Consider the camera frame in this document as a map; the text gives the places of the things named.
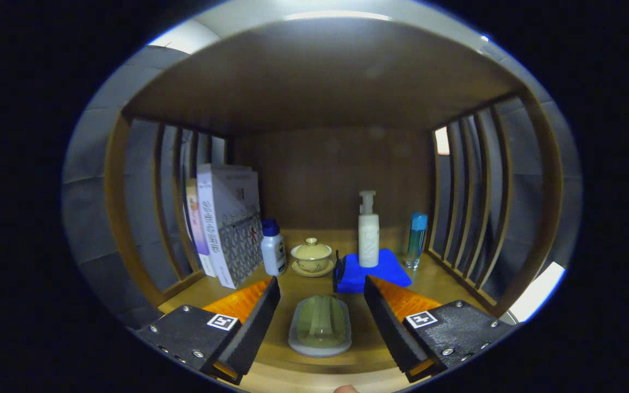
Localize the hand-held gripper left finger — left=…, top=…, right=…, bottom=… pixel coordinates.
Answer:
left=135, top=276, right=282, bottom=385

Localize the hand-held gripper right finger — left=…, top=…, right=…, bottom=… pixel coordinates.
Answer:
left=364, top=275, right=514, bottom=384

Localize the wooden countertop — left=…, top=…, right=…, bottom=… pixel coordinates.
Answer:
left=157, top=228, right=503, bottom=393

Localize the brown wooden cabinet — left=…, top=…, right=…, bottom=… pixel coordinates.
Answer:
left=104, top=16, right=566, bottom=393

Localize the folded blue cloth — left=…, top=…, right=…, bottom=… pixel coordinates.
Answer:
left=333, top=249, right=412, bottom=294

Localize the white bottle with blue cap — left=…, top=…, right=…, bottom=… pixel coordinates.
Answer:
left=260, top=219, right=288, bottom=277

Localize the white pump bottle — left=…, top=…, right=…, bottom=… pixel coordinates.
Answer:
left=358, top=190, right=381, bottom=268

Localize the yellow lidded teacup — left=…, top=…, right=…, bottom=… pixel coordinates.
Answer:
left=290, top=237, right=335, bottom=278

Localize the blue glass bottle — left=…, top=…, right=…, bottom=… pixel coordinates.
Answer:
left=405, top=212, right=429, bottom=271

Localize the thick white book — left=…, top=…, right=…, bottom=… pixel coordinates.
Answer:
left=197, top=163, right=264, bottom=290

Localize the thin purple book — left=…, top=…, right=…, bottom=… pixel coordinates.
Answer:
left=186, top=177, right=217, bottom=278

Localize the ceiling light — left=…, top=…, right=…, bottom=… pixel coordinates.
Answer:
left=284, top=10, right=391, bottom=22

